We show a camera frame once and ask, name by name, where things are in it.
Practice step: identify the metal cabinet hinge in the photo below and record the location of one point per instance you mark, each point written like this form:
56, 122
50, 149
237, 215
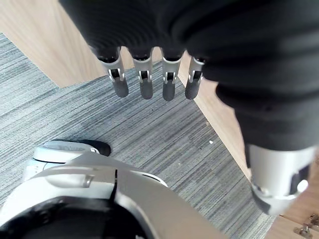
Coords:
305, 225

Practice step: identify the silver robot leg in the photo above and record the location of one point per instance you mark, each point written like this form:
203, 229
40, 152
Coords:
99, 199

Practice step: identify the wooden cabinet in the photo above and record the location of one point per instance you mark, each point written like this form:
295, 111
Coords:
62, 49

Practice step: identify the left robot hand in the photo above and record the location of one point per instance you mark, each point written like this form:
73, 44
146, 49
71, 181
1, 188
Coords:
224, 49

